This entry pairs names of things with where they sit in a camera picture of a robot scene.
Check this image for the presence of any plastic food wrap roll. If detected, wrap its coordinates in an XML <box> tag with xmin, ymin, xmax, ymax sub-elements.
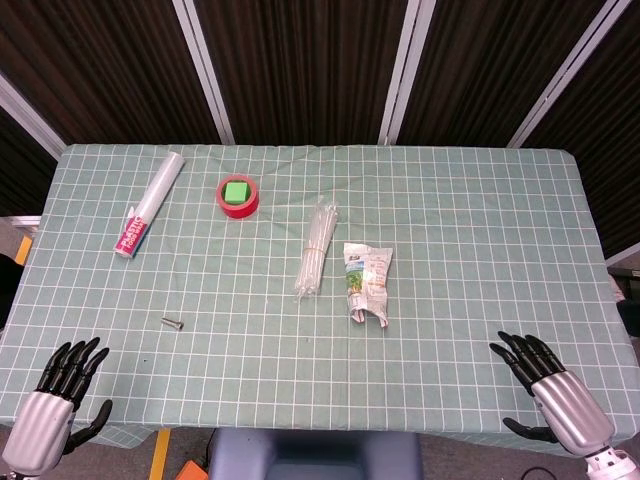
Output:
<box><xmin>113</xmin><ymin>151</ymin><xmax>186</xmax><ymax>259</ymax></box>

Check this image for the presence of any white partition foot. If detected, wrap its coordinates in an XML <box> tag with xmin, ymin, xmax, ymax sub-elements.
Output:
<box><xmin>604</xmin><ymin>244</ymin><xmax>640</xmax><ymax>267</ymax></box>
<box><xmin>0</xmin><ymin>214</ymin><xmax>44</xmax><ymax>229</ymax></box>

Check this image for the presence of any white partition frame post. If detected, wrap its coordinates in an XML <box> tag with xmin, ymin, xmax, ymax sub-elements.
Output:
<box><xmin>0</xmin><ymin>72</ymin><xmax>67</xmax><ymax>159</ymax></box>
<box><xmin>172</xmin><ymin>0</ymin><xmax>236</xmax><ymax>146</ymax></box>
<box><xmin>507</xmin><ymin>0</ymin><xmax>632</xmax><ymax>149</ymax></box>
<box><xmin>378</xmin><ymin>0</ymin><xmax>441</xmax><ymax>146</ymax></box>

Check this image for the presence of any black equipment box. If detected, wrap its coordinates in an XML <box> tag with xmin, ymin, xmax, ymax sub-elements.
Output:
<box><xmin>607</xmin><ymin>267</ymin><xmax>640</xmax><ymax>302</ymax></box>

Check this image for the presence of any red tape roll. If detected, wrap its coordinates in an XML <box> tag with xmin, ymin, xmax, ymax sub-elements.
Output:
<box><xmin>215</xmin><ymin>174</ymin><xmax>260</xmax><ymax>220</ymax></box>

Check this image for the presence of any clear wrapped straw bundle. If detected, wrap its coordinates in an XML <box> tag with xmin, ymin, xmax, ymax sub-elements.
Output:
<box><xmin>293</xmin><ymin>195</ymin><xmax>339</xmax><ymax>304</ymax></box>

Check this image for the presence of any orange box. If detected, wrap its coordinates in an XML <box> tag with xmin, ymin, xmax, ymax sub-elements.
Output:
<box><xmin>174</xmin><ymin>459</ymin><xmax>211</xmax><ymax>480</ymax></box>

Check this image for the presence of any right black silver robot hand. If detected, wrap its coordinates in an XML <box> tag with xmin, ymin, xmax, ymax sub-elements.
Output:
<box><xmin>488</xmin><ymin>329</ymin><xmax>616</xmax><ymax>459</ymax></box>

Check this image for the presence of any dark brown partition panel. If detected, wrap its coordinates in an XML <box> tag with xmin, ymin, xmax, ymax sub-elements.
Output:
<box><xmin>192</xmin><ymin>0</ymin><xmax>412</xmax><ymax>146</ymax></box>
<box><xmin>0</xmin><ymin>107</ymin><xmax>59</xmax><ymax>217</ymax></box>
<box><xmin>399</xmin><ymin>0</ymin><xmax>615</xmax><ymax>147</ymax></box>
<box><xmin>522</xmin><ymin>0</ymin><xmax>640</xmax><ymax>261</ymax></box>
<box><xmin>0</xmin><ymin>0</ymin><xmax>222</xmax><ymax>147</ymax></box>

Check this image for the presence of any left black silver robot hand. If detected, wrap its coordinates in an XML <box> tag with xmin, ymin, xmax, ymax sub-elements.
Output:
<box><xmin>1</xmin><ymin>336</ymin><xmax>114</xmax><ymax>476</ymax></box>

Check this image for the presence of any green white checked tablecloth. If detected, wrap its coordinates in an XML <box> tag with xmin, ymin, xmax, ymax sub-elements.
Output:
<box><xmin>0</xmin><ymin>143</ymin><xmax>640</xmax><ymax>455</ymax></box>

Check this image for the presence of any crumpled white snack packet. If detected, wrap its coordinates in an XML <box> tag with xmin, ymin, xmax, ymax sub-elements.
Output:
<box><xmin>342</xmin><ymin>241</ymin><xmax>394</xmax><ymax>330</ymax></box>

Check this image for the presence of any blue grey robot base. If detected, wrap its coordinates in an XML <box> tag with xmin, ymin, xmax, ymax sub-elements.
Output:
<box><xmin>207</xmin><ymin>428</ymin><xmax>424</xmax><ymax>480</ymax></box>

